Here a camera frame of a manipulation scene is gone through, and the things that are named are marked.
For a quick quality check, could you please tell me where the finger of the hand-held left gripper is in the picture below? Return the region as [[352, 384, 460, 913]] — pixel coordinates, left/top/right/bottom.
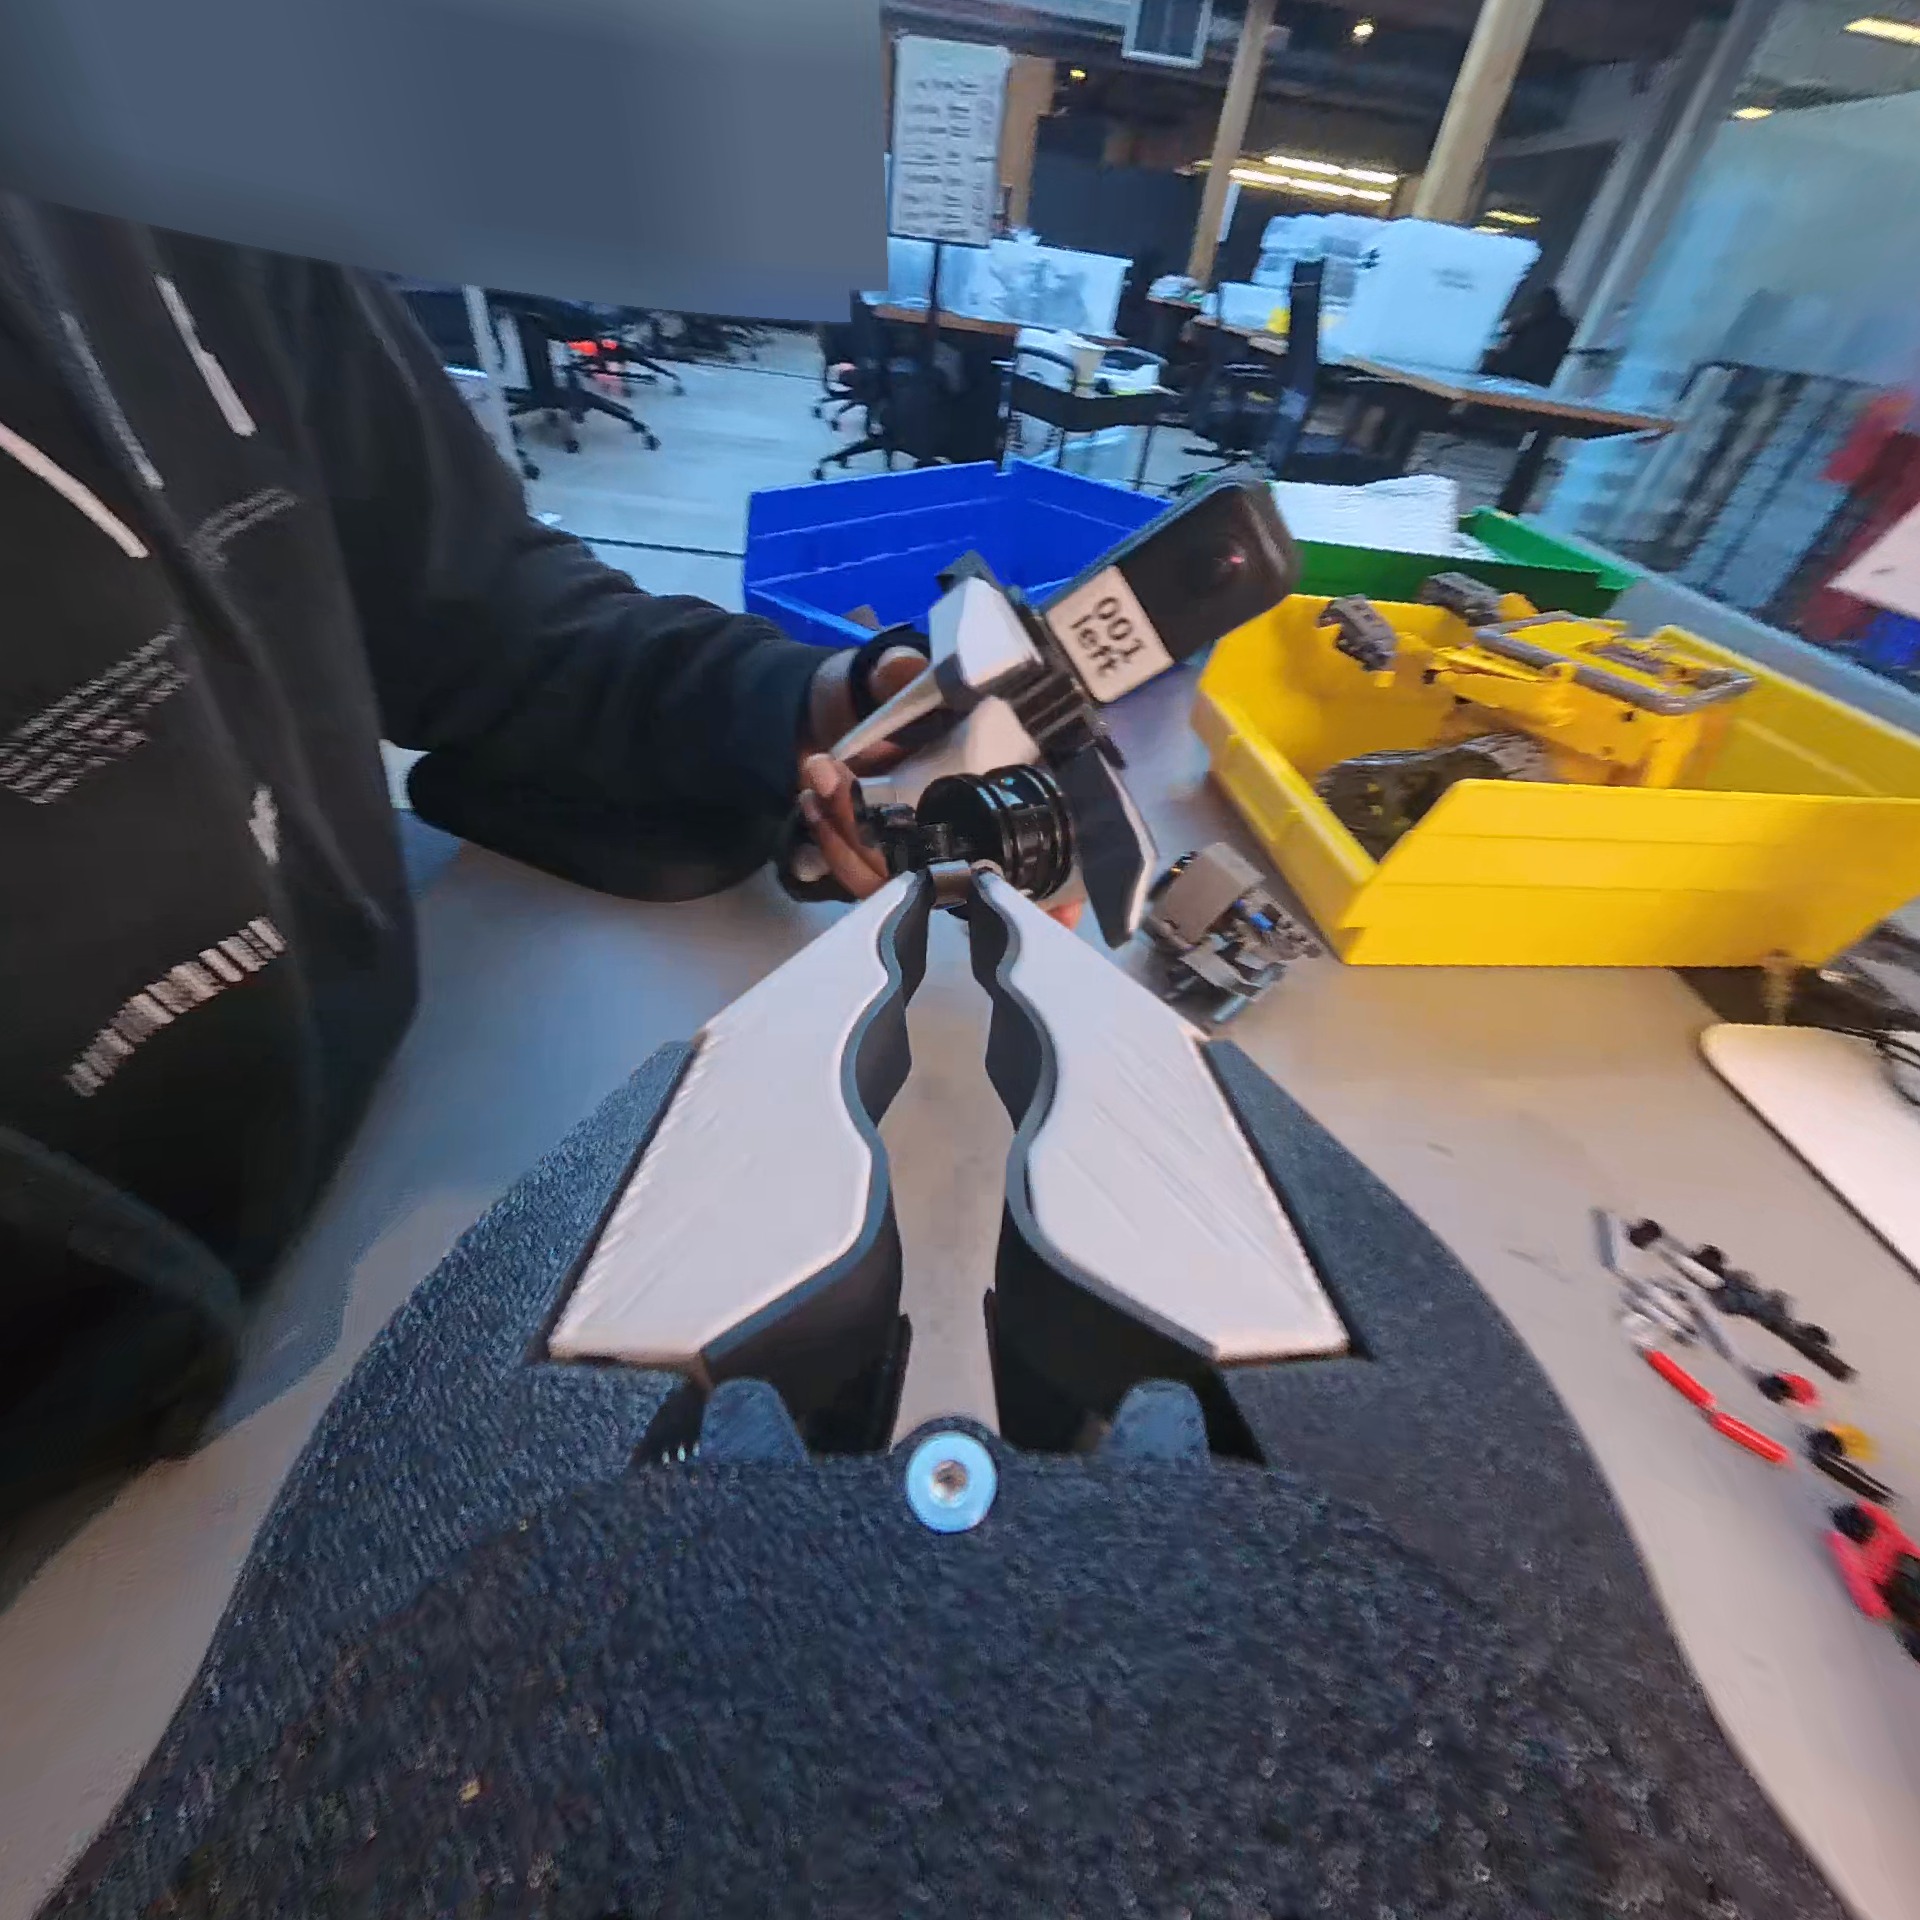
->
[[1052, 736, 1161, 949], [922, 572, 1052, 715]]

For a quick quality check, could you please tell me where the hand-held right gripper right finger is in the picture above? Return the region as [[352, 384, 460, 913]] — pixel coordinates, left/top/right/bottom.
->
[[968, 868, 1354, 1365]]

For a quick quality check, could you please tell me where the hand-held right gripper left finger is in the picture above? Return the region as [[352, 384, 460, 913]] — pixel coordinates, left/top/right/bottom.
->
[[547, 868, 936, 1368]]

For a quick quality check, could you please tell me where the black toy wheel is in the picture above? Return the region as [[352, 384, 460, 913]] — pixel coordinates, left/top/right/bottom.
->
[[916, 762, 1078, 902]]

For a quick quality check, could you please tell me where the grey desk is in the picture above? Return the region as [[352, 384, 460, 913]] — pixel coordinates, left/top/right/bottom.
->
[[0, 632, 1920, 1920]]

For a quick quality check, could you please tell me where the person's left hand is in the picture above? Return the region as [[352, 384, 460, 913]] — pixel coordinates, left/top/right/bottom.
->
[[791, 653, 932, 900]]

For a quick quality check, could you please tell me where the blue storage bin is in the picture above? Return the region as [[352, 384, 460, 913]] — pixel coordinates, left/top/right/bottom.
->
[[745, 458, 1181, 651]]

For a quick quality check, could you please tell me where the grey black brick model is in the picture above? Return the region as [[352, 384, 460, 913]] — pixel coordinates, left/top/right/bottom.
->
[[1142, 841, 1326, 1032]]

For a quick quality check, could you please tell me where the white foam block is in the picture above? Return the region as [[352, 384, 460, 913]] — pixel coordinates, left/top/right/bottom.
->
[[1273, 473, 1479, 546]]

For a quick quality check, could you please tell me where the black office chair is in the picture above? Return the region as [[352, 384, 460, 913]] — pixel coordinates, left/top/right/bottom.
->
[[497, 296, 665, 482], [815, 293, 1023, 482]]

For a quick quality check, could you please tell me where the green storage bin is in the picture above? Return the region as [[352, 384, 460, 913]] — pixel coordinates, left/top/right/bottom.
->
[[1287, 506, 1647, 621]]

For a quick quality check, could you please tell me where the white storage box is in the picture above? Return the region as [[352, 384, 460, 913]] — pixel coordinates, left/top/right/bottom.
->
[[1340, 215, 1547, 372]]

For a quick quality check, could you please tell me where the yellow toy tracked vehicle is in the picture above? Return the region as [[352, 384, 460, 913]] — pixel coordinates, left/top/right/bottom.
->
[[1311, 571, 1756, 861]]

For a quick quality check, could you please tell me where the yellow storage bin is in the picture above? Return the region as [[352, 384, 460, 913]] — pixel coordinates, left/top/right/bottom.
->
[[1192, 590, 1920, 971]]

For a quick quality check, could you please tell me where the whiteboard sign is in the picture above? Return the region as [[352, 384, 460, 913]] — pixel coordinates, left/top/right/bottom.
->
[[887, 33, 1015, 253]]

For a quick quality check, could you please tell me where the pile of small brick pieces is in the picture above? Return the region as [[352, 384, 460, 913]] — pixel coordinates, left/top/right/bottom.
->
[[1590, 1206, 1920, 1662]]

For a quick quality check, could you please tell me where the stack of coloured crates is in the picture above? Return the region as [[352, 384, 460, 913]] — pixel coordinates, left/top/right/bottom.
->
[[1793, 383, 1920, 673]]

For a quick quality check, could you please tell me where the person in black hoodie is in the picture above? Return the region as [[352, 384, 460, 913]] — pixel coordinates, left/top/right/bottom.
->
[[0, 195, 546, 1599]]

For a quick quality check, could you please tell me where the wooden support post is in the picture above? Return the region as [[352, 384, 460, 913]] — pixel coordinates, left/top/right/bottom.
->
[[1183, 0, 1280, 289], [1410, 0, 1547, 227]]

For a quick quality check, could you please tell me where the white rounded base plate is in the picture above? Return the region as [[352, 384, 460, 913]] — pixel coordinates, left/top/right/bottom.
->
[[1699, 1025, 1920, 1282]]

